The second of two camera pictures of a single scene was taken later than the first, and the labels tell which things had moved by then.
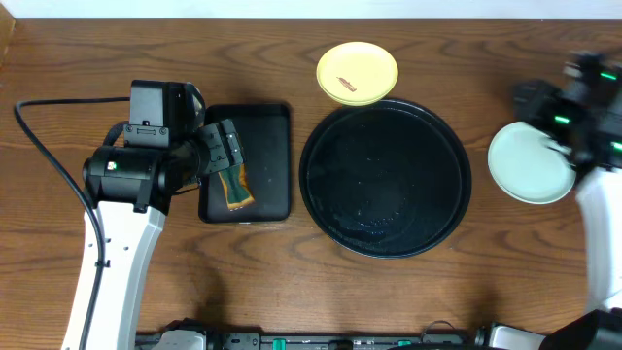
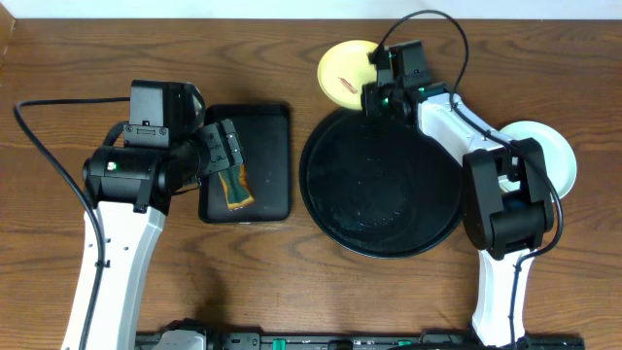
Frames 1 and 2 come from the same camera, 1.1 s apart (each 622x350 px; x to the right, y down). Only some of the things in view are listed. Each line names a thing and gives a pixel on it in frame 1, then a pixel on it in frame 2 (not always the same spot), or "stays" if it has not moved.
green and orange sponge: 238,191 stays
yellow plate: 357,73 stays
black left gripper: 222,148 stays
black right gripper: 533,96 -> 368,94
